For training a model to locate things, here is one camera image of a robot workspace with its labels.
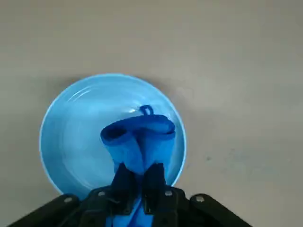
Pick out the light blue plastic plate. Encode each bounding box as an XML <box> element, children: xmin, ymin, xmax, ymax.
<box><xmin>39</xmin><ymin>73</ymin><xmax>187</xmax><ymax>201</ymax></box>

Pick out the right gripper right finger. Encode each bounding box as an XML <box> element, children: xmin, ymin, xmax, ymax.
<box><xmin>141</xmin><ymin>162</ymin><xmax>253</xmax><ymax>227</ymax></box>

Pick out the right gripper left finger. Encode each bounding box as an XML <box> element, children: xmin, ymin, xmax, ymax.
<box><xmin>7</xmin><ymin>162</ymin><xmax>143</xmax><ymax>227</ymax></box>

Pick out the blue cloth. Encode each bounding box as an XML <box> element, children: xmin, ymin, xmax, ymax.
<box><xmin>100</xmin><ymin>105</ymin><xmax>176</xmax><ymax>227</ymax></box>

